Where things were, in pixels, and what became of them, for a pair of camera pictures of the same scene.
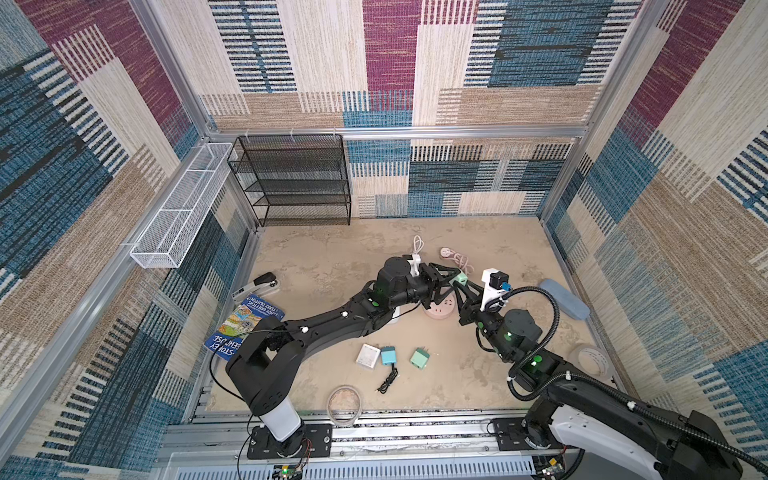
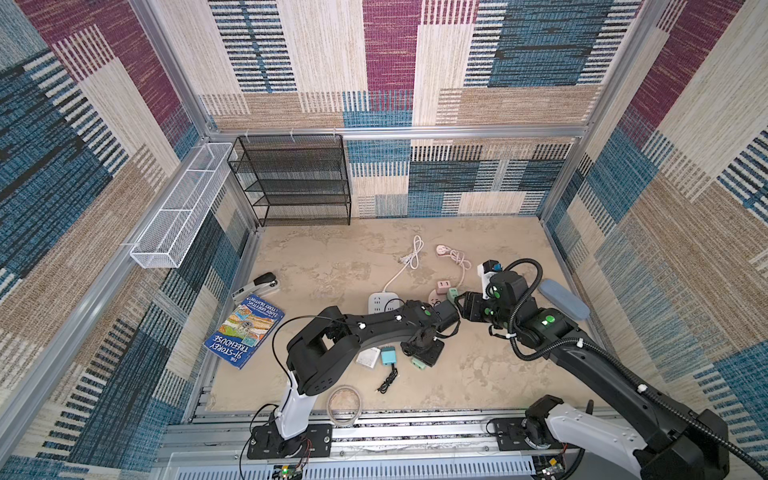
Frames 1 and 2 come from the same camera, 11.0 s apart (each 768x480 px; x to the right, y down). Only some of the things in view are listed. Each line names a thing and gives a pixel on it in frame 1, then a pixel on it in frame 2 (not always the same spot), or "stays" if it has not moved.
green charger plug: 420,357 stays
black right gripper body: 471,313 stays
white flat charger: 368,356 stays
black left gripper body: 429,284 → 428,354
